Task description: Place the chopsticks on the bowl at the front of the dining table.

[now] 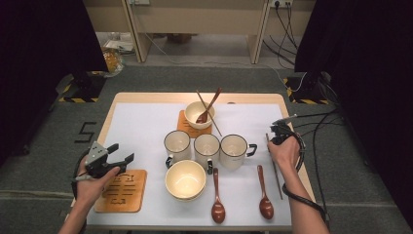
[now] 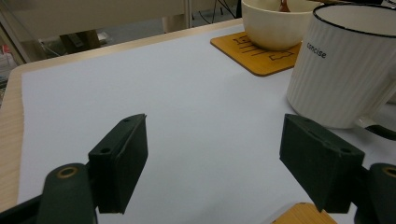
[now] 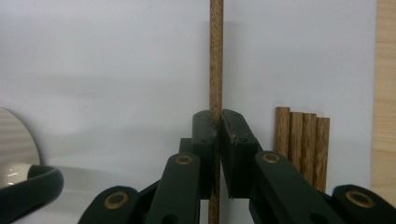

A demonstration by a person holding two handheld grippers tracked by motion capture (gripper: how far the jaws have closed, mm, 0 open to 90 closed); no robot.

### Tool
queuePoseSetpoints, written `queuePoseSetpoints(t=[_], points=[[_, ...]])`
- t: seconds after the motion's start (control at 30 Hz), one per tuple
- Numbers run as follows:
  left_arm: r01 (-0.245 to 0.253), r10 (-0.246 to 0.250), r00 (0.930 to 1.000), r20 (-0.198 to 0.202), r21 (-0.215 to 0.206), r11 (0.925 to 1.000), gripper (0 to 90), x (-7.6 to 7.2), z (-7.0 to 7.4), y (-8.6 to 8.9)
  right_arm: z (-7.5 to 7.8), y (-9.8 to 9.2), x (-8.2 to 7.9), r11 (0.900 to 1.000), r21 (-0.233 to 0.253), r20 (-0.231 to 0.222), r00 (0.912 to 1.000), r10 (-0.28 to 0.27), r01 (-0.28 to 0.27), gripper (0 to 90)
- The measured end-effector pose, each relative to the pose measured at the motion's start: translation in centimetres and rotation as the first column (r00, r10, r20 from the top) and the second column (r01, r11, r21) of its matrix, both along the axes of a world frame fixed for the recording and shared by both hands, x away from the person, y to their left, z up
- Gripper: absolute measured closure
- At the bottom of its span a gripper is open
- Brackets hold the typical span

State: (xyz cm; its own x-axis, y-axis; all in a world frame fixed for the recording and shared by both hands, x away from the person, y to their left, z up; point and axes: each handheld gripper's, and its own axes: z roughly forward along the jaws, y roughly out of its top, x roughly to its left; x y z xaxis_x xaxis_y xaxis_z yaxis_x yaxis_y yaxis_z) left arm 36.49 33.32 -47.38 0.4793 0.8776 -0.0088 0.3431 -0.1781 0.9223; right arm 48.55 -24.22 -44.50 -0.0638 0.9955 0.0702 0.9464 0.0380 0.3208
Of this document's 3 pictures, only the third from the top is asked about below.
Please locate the slim brown chopstick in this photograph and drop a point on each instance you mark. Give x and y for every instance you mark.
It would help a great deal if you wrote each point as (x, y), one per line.
(216, 62)

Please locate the bundle of wooden chopsticks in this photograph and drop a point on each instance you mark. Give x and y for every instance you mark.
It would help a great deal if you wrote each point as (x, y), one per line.
(302, 140)

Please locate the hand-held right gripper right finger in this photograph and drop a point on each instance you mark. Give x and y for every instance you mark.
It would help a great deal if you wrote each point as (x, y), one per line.
(236, 161)

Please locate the cream mug with black rim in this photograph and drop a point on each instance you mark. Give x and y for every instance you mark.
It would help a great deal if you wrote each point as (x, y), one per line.
(15, 140)

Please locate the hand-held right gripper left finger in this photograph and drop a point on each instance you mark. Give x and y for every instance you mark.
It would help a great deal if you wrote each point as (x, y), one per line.
(204, 155)

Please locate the white table mat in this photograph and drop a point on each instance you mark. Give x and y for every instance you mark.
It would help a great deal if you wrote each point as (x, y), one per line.
(93, 62)

